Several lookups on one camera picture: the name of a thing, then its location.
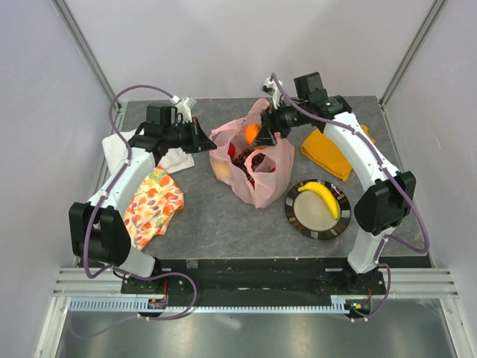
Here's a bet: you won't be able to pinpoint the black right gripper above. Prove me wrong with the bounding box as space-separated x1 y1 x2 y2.
253 95 310 146

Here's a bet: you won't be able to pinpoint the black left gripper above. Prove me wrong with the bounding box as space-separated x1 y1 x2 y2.
164 117 217 154

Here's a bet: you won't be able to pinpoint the fake orange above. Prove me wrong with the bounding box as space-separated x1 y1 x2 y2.
244 123 261 145

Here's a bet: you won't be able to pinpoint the pink plastic bag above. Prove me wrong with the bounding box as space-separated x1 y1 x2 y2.
209 98 295 208

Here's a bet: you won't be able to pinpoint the yellow fake banana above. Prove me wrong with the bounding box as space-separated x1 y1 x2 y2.
297 181 340 220

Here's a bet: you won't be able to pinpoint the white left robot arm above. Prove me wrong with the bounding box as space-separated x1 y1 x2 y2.
69 98 216 293

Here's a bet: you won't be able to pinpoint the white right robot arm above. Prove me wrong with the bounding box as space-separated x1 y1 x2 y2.
246 72 416 294

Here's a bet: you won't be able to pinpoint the red fake fruit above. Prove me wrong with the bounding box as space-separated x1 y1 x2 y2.
227 143 236 159

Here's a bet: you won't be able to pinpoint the fake purple grapes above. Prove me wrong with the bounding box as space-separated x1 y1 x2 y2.
231 148 266 187

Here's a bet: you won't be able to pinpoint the white cloth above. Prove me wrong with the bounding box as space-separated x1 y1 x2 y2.
101 134 195 174

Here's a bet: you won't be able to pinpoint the orange cloth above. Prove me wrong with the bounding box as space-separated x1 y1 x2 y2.
300 125 376 183

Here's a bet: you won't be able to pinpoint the floral patterned cloth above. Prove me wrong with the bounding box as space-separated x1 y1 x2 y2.
123 166 184 251

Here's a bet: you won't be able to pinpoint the dark rimmed ceramic plate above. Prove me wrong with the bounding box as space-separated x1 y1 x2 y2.
284 180 352 241

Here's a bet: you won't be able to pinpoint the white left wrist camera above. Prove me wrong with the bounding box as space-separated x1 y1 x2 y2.
169 95 197 123

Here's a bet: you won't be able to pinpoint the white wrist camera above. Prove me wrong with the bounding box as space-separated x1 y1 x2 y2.
261 77 282 110
169 95 197 123

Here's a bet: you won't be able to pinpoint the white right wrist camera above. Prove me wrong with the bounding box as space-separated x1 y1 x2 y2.
261 77 282 110

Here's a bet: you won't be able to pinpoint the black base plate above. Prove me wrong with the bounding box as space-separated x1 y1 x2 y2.
121 255 385 299

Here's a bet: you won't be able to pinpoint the grey cable duct rail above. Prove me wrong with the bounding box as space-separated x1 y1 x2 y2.
69 297 362 314

